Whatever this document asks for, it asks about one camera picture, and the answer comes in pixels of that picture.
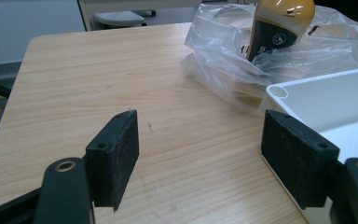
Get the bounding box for yellow toy helmet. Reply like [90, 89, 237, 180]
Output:
[246, 0, 316, 63]

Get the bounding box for clear plastic bag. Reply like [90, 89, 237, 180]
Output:
[180, 3, 358, 106]

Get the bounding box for beige cabinet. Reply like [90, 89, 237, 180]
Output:
[77, 0, 203, 32]

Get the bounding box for white plastic box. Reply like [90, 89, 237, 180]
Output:
[258, 64, 358, 224]

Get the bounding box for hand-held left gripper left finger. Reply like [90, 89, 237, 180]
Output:
[85, 109, 140, 212]

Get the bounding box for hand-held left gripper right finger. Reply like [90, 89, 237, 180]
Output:
[260, 109, 341, 211]

